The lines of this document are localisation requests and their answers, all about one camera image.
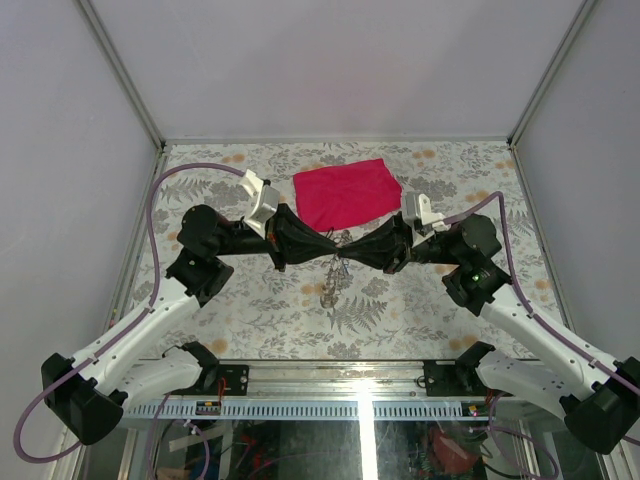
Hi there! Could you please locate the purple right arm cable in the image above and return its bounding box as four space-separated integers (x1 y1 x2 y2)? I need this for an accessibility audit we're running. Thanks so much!
442 191 640 446

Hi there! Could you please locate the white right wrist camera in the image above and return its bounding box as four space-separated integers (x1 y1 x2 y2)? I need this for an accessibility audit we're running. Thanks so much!
401 192 449 243

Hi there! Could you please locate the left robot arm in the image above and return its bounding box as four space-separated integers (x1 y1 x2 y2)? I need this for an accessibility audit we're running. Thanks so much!
41 204 338 445

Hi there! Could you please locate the large metal keyring chain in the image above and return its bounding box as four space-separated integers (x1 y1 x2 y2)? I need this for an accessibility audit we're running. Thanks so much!
319 230 354 309

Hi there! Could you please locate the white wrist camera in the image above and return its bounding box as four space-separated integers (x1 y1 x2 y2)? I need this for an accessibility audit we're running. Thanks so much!
401 192 449 243
239 170 280 239

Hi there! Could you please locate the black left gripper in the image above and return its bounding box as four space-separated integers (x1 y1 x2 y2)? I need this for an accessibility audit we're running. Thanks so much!
214 199 341 272

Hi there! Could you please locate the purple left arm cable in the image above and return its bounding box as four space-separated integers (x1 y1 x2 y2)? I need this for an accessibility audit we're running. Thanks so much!
12 163 249 461

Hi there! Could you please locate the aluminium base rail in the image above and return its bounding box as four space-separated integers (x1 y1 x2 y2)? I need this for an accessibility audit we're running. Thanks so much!
114 357 614 419

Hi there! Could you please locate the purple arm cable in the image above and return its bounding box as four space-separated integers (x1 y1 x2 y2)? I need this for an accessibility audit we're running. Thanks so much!
12 163 249 461
442 191 640 446

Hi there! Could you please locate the pink cloth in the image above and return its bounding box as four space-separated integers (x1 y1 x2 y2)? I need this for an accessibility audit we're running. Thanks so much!
293 158 402 232

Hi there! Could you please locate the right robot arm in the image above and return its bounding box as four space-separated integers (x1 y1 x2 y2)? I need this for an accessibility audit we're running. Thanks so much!
340 214 639 454

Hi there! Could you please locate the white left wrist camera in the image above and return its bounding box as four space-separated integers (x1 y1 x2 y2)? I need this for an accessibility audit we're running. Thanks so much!
239 170 280 239

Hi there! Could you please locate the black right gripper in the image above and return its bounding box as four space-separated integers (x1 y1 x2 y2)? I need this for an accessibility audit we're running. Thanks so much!
338 211 464 275

